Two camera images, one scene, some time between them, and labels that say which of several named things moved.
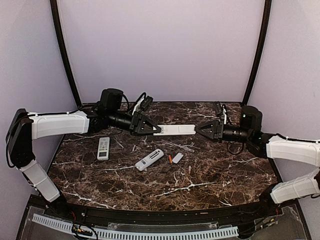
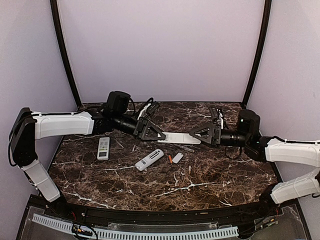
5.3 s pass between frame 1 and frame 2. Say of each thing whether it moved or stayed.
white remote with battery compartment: stayed
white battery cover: stayed
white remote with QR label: moved
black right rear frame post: stayed
